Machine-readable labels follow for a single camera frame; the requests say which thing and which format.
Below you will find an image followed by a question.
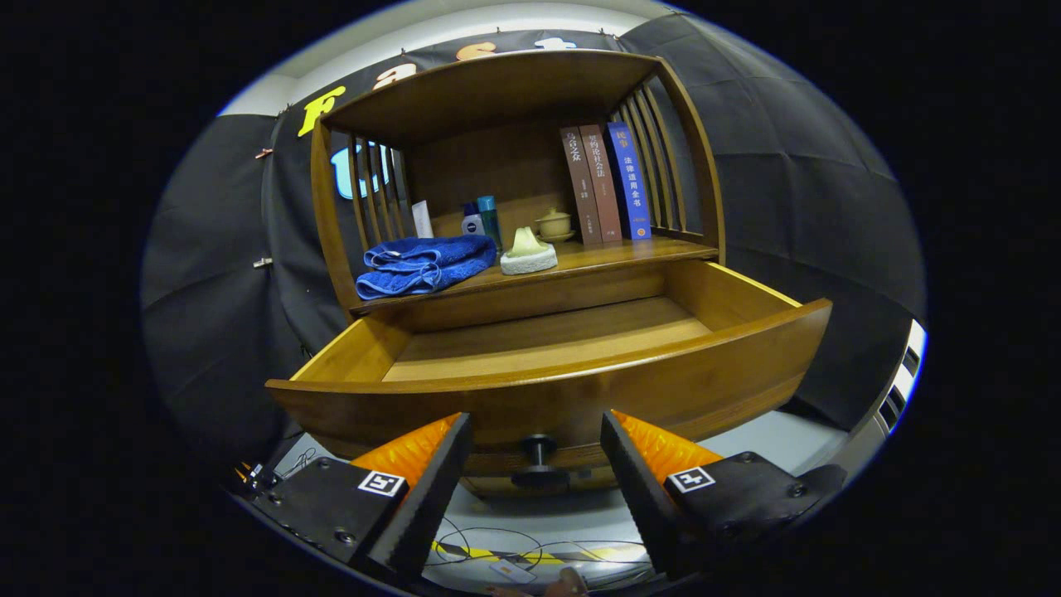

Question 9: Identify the wooden cabinet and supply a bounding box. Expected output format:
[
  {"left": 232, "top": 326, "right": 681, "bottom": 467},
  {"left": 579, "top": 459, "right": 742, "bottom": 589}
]
[{"left": 265, "top": 48, "right": 834, "bottom": 498}]

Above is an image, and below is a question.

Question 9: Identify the wooden drawer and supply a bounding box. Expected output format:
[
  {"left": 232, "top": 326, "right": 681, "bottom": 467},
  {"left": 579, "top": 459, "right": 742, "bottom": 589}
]
[{"left": 265, "top": 259, "right": 834, "bottom": 498}]

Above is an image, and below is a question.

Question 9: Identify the blue folded towel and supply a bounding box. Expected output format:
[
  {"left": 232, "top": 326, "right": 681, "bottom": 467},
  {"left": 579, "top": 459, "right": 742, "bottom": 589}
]
[{"left": 355, "top": 234, "right": 498, "bottom": 301}]

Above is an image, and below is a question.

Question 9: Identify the reddish brown book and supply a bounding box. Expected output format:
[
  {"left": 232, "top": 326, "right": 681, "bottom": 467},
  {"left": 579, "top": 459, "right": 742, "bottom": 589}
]
[{"left": 579, "top": 124, "right": 624, "bottom": 244}]

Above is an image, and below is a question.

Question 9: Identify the beige lidded teacup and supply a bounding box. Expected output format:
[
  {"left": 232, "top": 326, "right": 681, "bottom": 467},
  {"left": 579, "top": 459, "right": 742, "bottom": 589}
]
[{"left": 533, "top": 207, "right": 576, "bottom": 244}]

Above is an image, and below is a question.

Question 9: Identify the blue book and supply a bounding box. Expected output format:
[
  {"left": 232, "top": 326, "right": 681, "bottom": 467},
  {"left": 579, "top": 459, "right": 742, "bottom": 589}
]
[{"left": 606, "top": 121, "right": 653, "bottom": 241}]

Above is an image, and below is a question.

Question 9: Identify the wooden countertop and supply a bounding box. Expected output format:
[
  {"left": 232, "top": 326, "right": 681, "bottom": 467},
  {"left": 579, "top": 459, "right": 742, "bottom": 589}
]
[{"left": 352, "top": 236, "right": 720, "bottom": 316}]

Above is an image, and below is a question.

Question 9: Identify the white vented unit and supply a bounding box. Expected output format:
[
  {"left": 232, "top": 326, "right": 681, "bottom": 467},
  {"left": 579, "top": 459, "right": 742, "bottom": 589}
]
[{"left": 874, "top": 319, "right": 928, "bottom": 436}]

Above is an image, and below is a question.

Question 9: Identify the black backdrop cloth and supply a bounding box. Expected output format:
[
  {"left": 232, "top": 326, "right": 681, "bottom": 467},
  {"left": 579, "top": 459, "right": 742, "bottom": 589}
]
[{"left": 141, "top": 12, "right": 927, "bottom": 465}]

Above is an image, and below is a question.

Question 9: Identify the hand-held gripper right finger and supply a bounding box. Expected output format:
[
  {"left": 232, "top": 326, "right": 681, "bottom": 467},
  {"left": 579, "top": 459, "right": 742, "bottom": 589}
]
[{"left": 598, "top": 410, "right": 834, "bottom": 580}]

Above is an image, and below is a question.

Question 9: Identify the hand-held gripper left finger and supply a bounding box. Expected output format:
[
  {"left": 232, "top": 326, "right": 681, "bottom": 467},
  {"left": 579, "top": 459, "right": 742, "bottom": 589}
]
[{"left": 245, "top": 412, "right": 475, "bottom": 583}]

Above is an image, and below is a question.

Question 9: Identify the teal bottle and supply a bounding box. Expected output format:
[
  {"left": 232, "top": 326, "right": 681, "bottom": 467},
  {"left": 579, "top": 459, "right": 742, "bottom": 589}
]
[{"left": 477, "top": 195, "right": 503, "bottom": 250}]

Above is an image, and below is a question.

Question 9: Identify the yellow black floor tape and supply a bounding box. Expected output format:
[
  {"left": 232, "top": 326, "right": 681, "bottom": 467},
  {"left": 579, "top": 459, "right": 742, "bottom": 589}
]
[{"left": 431, "top": 539, "right": 649, "bottom": 566}]

